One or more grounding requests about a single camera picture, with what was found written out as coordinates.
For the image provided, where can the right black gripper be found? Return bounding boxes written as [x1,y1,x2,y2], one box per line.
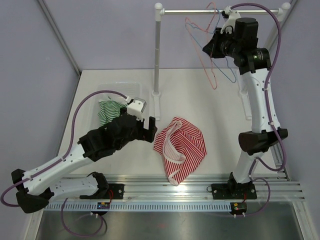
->
[203,28,241,59]

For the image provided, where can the blue wire hanger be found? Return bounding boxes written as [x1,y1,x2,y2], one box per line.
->
[184,8,237,83]

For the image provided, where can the red striped tank top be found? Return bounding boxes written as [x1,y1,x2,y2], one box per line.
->
[153,116,207,186]

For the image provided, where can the green striped tank top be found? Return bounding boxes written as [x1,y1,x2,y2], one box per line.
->
[97,98,127,126]

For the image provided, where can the pink wire hanger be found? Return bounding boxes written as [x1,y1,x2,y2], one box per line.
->
[184,2,219,90]

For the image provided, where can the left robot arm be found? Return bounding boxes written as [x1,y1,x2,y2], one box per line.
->
[11,109,158,214]

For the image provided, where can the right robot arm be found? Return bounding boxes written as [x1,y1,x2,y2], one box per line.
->
[202,17,288,200]

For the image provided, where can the clear plastic basket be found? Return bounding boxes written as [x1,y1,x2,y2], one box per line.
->
[92,82,149,122]

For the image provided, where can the silver clothes rack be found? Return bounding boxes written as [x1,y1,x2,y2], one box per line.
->
[152,0,298,121]

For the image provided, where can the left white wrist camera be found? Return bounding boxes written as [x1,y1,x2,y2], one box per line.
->
[125,96,147,122]

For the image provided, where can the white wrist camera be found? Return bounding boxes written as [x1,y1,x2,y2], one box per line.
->
[220,6,241,34]
[125,96,147,122]

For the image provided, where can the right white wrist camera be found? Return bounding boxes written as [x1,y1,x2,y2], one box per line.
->
[220,6,241,34]

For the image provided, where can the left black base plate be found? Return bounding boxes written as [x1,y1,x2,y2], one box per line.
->
[79,183,125,201]

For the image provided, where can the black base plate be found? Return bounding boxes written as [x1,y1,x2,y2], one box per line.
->
[211,182,257,200]
[79,183,125,201]

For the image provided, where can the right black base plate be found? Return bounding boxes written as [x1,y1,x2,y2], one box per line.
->
[211,182,257,200]

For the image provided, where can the white slotted cable duct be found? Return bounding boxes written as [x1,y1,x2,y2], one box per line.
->
[45,201,231,212]

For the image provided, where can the aluminium mounting rail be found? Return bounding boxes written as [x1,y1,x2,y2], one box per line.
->
[44,159,306,202]

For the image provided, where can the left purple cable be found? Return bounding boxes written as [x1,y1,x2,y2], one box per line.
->
[0,90,130,208]

